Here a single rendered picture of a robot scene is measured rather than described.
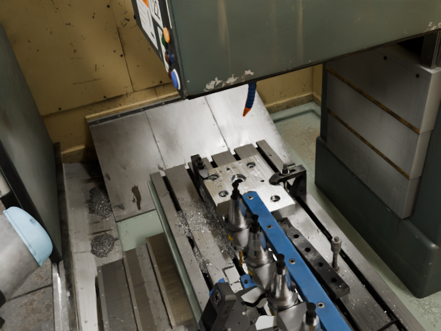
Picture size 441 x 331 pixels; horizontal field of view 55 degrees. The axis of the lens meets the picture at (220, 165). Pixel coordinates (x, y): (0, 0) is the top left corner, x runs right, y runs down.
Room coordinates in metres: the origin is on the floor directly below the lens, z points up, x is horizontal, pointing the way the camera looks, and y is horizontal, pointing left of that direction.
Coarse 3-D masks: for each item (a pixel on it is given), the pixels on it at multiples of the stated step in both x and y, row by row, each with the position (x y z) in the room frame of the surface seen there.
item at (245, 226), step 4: (228, 212) 0.73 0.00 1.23; (248, 212) 0.72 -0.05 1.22; (224, 216) 0.71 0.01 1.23; (248, 216) 0.71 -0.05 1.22; (224, 220) 0.71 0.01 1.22; (248, 220) 0.69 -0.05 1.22; (228, 224) 0.69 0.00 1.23; (244, 224) 0.68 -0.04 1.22; (248, 224) 0.68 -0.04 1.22; (228, 228) 0.68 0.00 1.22; (232, 228) 0.68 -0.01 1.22; (236, 228) 0.67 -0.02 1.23; (240, 228) 0.67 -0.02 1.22; (244, 228) 0.67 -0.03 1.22; (228, 232) 0.68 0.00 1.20; (232, 232) 0.68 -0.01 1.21
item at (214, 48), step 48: (192, 0) 0.67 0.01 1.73; (240, 0) 0.69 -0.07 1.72; (288, 0) 0.71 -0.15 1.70; (336, 0) 0.74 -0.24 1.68; (384, 0) 0.76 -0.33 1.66; (432, 0) 0.79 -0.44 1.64; (192, 48) 0.67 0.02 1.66; (240, 48) 0.69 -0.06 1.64; (288, 48) 0.71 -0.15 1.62; (336, 48) 0.74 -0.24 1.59; (192, 96) 0.67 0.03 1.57
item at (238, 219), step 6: (240, 198) 0.69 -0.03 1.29; (234, 204) 0.69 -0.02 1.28; (240, 204) 0.69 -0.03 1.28; (234, 210) 0.69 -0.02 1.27; (240, 210) 0.69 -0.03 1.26; (228, 216) 0.70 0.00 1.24; (234, 216) 0.69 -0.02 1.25; (240, 216) 0.68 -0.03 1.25; (246, 216) 0.70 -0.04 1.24; (234, 222) 0.68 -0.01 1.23; (240, 222) 0.68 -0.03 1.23
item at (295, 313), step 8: (296, 304) 0.47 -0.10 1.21; (304, 304) 0.46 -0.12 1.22; (280, 312) 0.45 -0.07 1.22; (288, 312) 0.45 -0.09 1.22; (296, 312) 0.45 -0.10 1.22; (304, 312) 0.45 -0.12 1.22; (280, 320) 0.44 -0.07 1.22; (288, 320) 0.43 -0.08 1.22; (296, 320) 0.43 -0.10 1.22; (280, 328) 0.42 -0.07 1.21; (288, 328) 0.42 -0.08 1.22; (296, 328) 0.42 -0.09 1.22
